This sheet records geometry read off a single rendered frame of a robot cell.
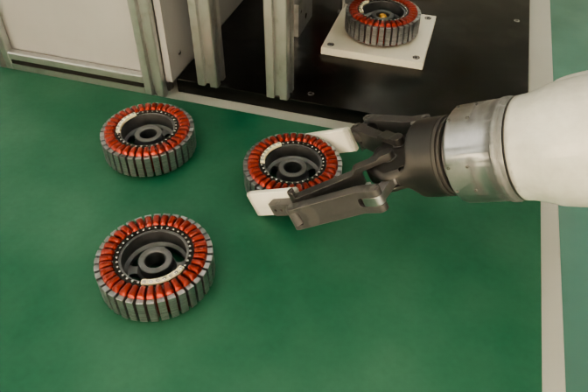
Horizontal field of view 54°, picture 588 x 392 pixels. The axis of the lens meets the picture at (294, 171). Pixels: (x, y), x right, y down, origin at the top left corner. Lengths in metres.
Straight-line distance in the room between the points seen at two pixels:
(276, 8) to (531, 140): 0.37
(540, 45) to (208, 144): 0.56
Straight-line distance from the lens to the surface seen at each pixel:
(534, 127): 0.48
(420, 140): 0.53
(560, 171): 0.47
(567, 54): 2.65
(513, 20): 1.03
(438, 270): 0.61
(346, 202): 0.54
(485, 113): 0.51
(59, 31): 0.90
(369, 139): 0.64
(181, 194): 0.68
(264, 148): 0.68
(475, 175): 0.50
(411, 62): 0.86
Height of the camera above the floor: 1.21
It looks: 42 degrees down
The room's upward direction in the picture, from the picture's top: straight up
